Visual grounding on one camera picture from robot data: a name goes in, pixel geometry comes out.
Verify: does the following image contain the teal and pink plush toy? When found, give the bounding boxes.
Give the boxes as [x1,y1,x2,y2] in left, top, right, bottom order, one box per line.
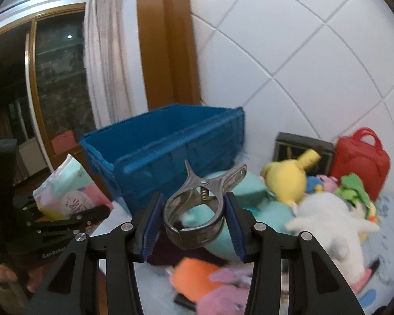
[180,169,296,260]

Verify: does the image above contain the blue plastic crate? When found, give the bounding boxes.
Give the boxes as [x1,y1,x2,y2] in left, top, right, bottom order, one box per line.
[79,104,245,215]

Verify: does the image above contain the white curtain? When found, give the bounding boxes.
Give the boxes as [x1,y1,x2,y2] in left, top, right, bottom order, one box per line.
[84,0,135,128]

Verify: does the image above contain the dark maroon cloth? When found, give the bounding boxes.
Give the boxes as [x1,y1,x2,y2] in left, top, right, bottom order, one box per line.
[148,233,224,268]

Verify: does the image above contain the small blue plush toy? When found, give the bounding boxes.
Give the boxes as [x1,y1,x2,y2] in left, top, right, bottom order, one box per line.
[307,175,325,196]

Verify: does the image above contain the black framed box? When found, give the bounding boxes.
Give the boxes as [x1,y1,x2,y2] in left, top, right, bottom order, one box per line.
[273,132,335,174]

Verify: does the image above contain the green hat plush toy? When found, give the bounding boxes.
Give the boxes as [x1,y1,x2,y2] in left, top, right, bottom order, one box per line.
[335,173,378,233]

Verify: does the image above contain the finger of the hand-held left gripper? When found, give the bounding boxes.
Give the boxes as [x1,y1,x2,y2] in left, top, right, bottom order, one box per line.
[15,195,42,217]
[33,204,111,237]

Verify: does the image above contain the brown wooden door frame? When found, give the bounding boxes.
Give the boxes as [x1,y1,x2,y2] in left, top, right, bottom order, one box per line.
[135,0,202,112]

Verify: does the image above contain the pastel tissue pack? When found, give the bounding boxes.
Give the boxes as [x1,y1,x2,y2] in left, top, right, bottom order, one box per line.
[33,154,115,220]

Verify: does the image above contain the wooden framed window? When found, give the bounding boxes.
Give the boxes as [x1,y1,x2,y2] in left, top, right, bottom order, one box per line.
[0,2,96,178]

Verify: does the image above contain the person's left hand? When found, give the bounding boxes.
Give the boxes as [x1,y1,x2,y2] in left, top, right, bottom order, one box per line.
[0,262,50,292]

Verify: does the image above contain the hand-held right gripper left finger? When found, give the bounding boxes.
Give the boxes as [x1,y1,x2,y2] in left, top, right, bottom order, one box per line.
[29,192,166,315]

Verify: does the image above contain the metal spring clamp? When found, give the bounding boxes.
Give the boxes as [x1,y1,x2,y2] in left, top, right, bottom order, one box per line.
[162,159,248,250]

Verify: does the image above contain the yellow plush toy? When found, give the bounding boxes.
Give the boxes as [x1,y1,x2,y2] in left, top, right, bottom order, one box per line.
[261,149,320,206]

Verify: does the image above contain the fluffy pale grey plush toy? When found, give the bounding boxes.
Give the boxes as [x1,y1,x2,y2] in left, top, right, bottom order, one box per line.
[284,192,381,291]

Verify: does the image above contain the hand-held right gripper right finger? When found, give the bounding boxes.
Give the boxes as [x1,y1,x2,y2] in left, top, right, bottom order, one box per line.
[224,192,366,315]

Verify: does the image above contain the red stool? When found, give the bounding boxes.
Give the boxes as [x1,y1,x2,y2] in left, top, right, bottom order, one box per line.
[51,130,79,154]

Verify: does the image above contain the orange dress pig plush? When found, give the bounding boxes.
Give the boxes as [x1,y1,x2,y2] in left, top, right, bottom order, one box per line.
[166,256,260,315]

